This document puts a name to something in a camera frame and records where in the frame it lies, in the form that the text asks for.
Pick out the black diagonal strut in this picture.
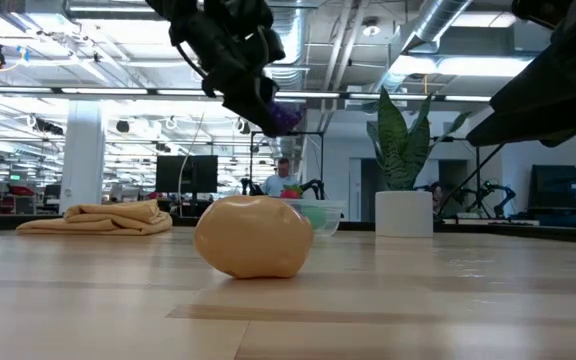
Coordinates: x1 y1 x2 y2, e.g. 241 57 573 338
437 142 507 216

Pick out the clear plastic tupperware container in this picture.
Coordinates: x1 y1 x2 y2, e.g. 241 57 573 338
277 198 348 238

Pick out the silver ceiling duct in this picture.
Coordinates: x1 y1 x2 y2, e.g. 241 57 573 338
400 0 474 54

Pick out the green oval toy vegetable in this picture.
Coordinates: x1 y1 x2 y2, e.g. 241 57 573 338
300 205 329 230

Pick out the ceiling light fixture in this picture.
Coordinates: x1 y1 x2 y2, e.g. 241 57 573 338
390 53 534 79

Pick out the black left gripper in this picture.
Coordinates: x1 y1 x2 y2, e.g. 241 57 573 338
167 9 287 139

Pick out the white building column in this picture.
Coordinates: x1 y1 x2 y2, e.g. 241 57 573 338
59 99 107 214

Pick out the person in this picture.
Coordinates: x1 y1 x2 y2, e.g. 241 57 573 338
427 180 447 216
260 157 300 198

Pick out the black computer monitor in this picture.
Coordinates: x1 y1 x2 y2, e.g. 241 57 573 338
155 154 219 194

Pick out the black cabinet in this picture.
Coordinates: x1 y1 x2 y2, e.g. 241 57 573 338
527 163 576 229

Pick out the green snake plant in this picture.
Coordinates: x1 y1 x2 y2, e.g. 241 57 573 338
366 87 474 192

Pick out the tan toy potato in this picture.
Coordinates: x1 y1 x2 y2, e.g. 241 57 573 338
193 194 315 280

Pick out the white plant pot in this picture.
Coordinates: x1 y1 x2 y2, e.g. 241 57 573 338
374 190 434 239

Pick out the purple toy grape bunch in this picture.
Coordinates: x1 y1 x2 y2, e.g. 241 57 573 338
266 101 303 135

